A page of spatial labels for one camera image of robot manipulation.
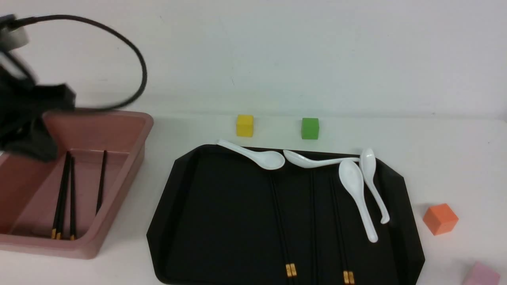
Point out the pink plastic bin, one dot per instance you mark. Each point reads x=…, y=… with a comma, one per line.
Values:
x=29, y=189

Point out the yellow cube block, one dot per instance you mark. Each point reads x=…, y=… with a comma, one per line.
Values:
x=245, y=126

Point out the white spoon large centre right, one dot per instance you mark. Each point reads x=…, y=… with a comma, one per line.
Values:
x=351, y=178

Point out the white spoon far left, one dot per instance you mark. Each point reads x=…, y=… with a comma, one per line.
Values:
x=268, y=160

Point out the orange cube block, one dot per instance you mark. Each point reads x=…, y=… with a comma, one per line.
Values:
x=440, y=219

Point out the white spoon far right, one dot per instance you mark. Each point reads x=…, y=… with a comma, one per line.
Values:
x=368, y=165

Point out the black chopstick tray pair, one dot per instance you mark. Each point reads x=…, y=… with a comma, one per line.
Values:
x=63, y=196

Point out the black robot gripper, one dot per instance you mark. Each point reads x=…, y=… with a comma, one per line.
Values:
x=23, y=104

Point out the black serving tray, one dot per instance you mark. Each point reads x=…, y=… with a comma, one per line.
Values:
x=215, y=225

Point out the black chopstick in bin left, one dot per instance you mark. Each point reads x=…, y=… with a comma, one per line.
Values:
x=55, y=221

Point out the pink cube block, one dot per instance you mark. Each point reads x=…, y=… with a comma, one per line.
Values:
x=481, y=274

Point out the white spoon top middle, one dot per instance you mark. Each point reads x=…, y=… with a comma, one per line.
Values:
x=306, y=163

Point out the green cube block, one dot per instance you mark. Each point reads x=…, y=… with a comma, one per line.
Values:
x=310, y=128

